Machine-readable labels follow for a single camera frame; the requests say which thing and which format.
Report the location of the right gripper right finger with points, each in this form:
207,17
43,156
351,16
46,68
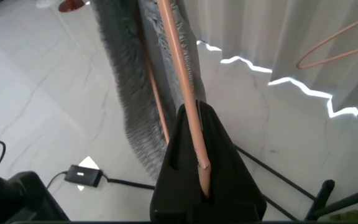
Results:
232,186

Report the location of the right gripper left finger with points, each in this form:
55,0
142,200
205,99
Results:
176,180

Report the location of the pink clothes hanger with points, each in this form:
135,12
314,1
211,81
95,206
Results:
182,77
337,56

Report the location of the pale grey shorts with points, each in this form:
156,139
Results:
129,77

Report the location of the black clothes rack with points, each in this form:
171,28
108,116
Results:
320,199

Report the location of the black power adapter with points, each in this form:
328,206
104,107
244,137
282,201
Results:
84,175

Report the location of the white curtain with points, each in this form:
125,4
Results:
275,31

